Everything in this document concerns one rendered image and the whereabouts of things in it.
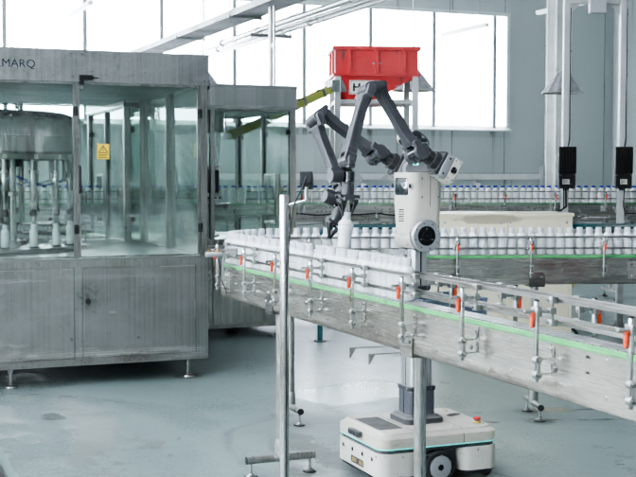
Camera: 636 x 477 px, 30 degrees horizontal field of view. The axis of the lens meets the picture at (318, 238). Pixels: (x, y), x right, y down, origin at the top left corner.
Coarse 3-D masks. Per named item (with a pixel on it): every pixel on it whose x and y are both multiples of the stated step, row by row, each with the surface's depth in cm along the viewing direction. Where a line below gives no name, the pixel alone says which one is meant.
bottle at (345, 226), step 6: (348, 216) 537; (342, 222) 535; (348, 222) 535; (342, 228) 535; (348, 228) 535; (342, 234) 535; (348, 234) 536; (342, 240) 536; (348, 240) 536; (342, 246) 536; (348, 246) 536
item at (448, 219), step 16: (448, 224) 945; (464, 224) 946; (480, 224) 947; (496, 224) 948; (512, 224) 949; (528, 224) 950; (544, 224) 951; (560, 224) 952; (432, 288) 981; (448, 288) 948; (528, 288) 953; (544, 288) 954; (560, 288) 955; (512, 304) 953; (528, 304) 954; (544, 304) 955; (560, 304) 956; (512, 320) 953; (528, 320) 954
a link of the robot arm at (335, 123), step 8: (328, 112) 589; (312, 120) 583; (328, 120) 590; (336, 120) 591; (336, 128) 592; (344, 128) 593; (344, 136) 594; (360, 144) 595; (368, 144) 597; (376, 144) 597; (376, 152) 596; (384, 152) 598; (368, 160) 601
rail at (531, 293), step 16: (304, 256) 543; (304, 272) 543; (384, 272) 464; (400, 272) 451; (416, 272) 454; (384, 288) 464; (496, 288) 386; (512, 288) 390; (480, 304) 410; (496, 304) 400; (576, 304) 345; (592, 304) 337; (608, 304) 342; (544, 320) 360; (560, 320) 365; (576, 320) 357
